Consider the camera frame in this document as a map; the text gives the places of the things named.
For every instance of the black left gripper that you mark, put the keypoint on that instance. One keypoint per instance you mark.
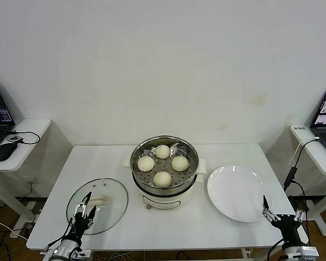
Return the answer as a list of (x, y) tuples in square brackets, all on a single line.
[(82, 224)]

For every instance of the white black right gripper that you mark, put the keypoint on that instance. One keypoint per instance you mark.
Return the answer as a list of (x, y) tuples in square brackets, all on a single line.
[(286, 225)]

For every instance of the white steamed baozi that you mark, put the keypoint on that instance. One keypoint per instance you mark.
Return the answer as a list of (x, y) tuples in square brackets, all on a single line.
[(146, 163), (162, 179), (180, 163), (162, 150)]

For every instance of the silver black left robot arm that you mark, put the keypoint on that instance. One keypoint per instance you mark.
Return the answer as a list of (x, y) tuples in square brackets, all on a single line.
[(63, 248)]

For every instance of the stainless steel steamer basket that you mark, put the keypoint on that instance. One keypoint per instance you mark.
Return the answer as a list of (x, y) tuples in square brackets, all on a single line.
[(191, 174)]

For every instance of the white round plate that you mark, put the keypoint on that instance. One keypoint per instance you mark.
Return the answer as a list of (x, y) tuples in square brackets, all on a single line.
[(233, 193)]

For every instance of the cream electric cooker pot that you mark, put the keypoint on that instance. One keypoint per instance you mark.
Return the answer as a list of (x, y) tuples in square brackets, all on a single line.
[(165, 199)]

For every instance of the white labelled box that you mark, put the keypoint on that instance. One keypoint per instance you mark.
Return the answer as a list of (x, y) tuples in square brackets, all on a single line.
[(300, 128)]

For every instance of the white side table with mouse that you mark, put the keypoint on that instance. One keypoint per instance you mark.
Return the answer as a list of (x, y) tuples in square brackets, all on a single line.
[(30, 127)]

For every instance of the black computer mouse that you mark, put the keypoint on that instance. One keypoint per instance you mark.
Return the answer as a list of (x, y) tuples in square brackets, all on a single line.
[(5, 150)]

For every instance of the small dongle with label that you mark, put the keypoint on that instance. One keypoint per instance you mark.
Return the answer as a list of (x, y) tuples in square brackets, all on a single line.
[(15, 138)]

